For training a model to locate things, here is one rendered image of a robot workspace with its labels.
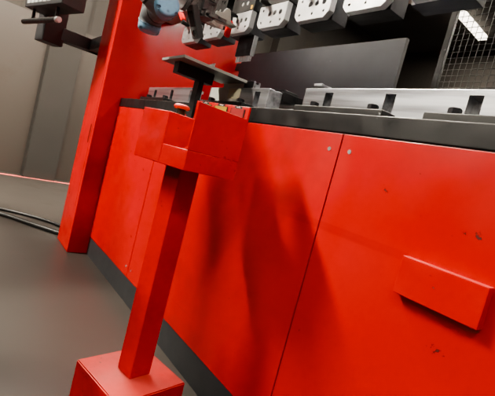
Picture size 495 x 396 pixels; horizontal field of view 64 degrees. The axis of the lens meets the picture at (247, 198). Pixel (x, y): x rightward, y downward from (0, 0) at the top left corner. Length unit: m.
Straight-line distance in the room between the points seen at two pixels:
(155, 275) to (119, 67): 1.50
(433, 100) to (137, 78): 1.69
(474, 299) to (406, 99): 0.49
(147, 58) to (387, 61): 1.26
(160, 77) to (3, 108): 2.54
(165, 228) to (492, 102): 0.74
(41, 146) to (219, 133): 3.78
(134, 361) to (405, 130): 0.82
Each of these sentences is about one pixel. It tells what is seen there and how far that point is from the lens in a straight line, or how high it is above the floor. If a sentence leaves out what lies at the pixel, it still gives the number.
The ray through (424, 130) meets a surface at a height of 0.85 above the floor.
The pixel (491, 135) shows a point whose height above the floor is 0.85.
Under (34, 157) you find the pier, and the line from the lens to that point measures 4.61.
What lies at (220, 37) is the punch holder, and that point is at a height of 1.18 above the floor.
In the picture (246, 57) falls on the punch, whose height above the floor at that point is 1.09.
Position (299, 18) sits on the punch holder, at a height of 1.18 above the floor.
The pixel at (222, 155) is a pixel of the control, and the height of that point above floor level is 0.71.
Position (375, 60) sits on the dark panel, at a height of 1.26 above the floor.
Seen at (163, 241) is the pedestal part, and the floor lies 0.48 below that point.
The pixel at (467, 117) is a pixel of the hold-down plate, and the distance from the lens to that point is 0.87.
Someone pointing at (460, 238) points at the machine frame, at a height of 0.68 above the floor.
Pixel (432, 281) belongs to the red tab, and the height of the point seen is 0.60.
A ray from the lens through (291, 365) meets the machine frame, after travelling 1.00.
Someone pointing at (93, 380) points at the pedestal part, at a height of 0.11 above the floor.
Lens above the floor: 0.71
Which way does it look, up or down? 5 degrees down
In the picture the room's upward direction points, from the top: 15 degrees clockwise
